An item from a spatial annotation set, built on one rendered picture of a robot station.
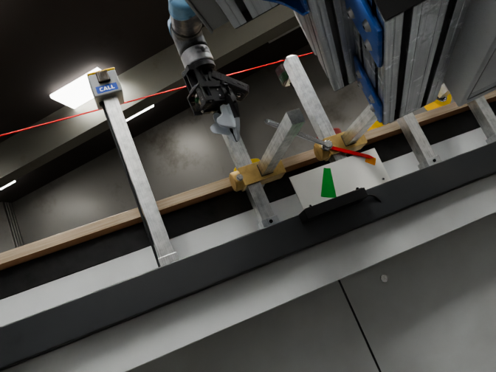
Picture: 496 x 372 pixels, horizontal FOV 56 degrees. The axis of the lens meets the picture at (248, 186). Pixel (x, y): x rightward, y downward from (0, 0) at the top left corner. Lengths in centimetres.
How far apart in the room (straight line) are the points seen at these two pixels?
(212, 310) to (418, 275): 68
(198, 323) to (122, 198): 573
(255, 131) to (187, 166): 106
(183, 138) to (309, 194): 537
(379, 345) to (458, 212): 43
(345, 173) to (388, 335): 49
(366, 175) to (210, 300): 51
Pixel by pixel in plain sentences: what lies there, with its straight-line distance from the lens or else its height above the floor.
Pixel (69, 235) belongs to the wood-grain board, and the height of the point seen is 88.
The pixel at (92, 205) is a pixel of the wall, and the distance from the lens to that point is 702.
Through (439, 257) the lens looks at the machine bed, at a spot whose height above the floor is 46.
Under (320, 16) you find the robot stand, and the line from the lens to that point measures 58.
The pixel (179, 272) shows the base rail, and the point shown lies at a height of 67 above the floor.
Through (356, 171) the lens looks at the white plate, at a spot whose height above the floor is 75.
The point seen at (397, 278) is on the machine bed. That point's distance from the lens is 147.
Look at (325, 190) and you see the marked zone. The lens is 119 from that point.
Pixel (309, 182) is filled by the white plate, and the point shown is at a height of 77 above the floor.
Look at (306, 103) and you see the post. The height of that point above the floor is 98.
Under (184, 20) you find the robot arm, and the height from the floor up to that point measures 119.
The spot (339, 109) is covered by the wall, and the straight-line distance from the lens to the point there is 603.
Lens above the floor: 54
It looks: 14 degrees up
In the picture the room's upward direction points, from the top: 23 degrees counter-clockwise
